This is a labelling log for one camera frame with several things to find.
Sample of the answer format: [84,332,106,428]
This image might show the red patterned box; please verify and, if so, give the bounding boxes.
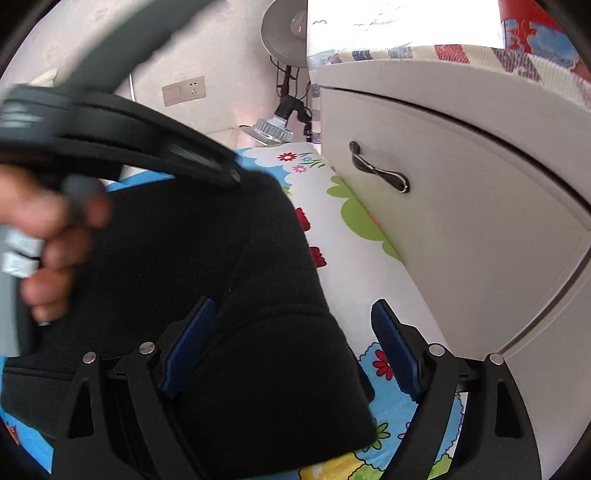
[498,0,590,81]

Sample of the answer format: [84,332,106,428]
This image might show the blue cartoon bed sheet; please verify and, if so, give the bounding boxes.
[0,141,470,480]

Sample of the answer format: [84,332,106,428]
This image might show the white nightstand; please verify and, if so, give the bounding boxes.
[205,125,259,150]

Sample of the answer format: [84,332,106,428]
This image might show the black pants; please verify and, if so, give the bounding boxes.
[1,172,377,479]

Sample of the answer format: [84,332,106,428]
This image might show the black drawer handle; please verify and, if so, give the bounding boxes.
[349,141,411,194]

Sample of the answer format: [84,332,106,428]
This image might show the grey electric fan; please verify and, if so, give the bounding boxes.
[260,0,312,141]

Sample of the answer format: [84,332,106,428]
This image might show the white drawer cabinet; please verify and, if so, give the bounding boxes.
[317,60,590,479]

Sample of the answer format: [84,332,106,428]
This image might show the left hand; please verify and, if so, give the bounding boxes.
[1,165,111,324]

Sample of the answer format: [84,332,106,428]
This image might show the grey wall socket panel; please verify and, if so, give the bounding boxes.
[161,76,206,107]

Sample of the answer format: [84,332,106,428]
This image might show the silver ribbed lamp head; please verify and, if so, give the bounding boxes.
[239,116,294,146]

